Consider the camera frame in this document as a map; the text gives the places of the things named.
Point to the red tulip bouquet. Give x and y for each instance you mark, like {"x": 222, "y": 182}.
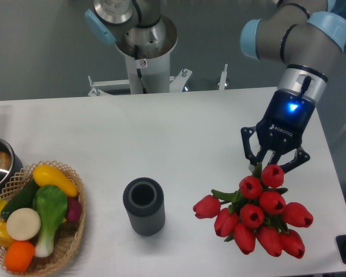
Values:
{"x": 258, "y": 213}

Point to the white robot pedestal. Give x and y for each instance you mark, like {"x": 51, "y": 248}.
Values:
{"x": 145, "y": 76}

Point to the woven wicker basket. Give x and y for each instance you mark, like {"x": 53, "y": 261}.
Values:
{"x": 67, "y": 238}

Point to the purple red radish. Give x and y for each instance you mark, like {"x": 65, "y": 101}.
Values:
{"x": 74, "y": 210}

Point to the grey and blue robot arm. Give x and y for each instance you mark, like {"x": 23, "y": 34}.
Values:
{"x": 306, "y": 36}

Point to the dark grey ribbed vase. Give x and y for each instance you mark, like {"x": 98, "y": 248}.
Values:
{"x": 143, "y": 199}

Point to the round white radish slice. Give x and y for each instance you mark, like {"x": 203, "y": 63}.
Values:
{"x": 23, "y": 224}

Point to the green bok choy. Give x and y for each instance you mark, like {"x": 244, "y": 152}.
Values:
{"x": 50, "y": 202}

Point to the orange fruit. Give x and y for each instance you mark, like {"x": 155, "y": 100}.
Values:
{"x": 19, "y": 256}

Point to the dark green cucumber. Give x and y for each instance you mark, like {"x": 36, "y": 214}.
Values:
{"x": 23, "y": 199}

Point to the yellow squash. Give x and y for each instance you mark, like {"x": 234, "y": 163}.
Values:
{"x": 48, "y": 175}

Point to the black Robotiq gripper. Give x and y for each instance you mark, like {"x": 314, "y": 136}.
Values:
{"x": 280, "y": 129}

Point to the yellow bell pepper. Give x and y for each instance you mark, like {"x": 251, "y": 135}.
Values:
{"x": 5, "y": 239}

